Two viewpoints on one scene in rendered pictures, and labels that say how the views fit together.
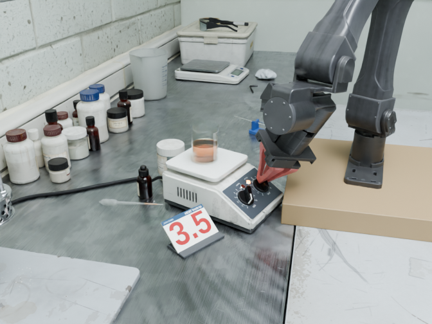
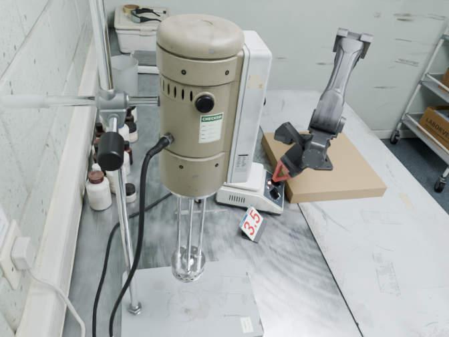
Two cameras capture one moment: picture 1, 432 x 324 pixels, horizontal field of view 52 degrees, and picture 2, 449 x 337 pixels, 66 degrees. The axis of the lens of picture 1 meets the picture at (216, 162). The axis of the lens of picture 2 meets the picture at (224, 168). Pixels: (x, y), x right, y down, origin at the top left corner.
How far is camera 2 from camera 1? 0.54 m
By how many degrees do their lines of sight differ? 28
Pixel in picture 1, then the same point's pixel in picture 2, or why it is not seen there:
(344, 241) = (326, 208)
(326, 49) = (333, 114)
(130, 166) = not seen: hidden behind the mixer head
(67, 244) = not seen: hidden behind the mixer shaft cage
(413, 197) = (350, 173)
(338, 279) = (337, 234)
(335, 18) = (335, 92)
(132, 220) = (207, 222)
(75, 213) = (166, 227)
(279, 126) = (313, 164)
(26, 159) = (107, 192)
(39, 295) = (203, 295)
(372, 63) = not seen: hidden behind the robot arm
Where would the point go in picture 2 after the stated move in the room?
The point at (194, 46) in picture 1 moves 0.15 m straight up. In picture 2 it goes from (131, 37) to (129, 6)
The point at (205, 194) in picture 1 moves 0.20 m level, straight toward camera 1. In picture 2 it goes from (251, 198) to (290, 251)
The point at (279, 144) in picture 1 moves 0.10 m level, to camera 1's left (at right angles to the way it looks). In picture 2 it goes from (296, 164) to (266, 170)
